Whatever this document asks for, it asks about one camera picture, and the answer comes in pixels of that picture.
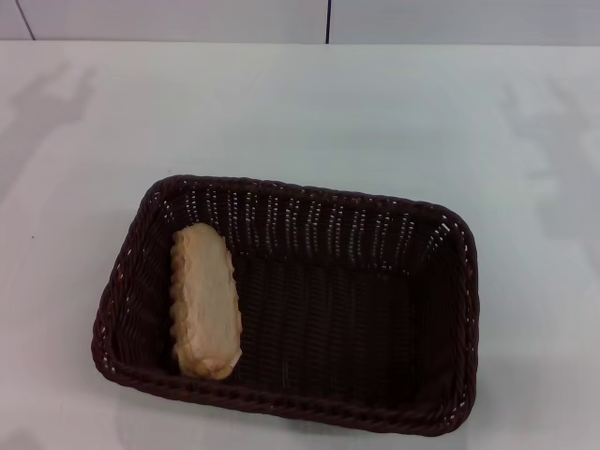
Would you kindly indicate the dark brown woven basket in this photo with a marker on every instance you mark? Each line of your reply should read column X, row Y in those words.
column 337, row 319

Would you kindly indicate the orange striped bread loaf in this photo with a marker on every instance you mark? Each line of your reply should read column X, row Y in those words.
column 206, row 300

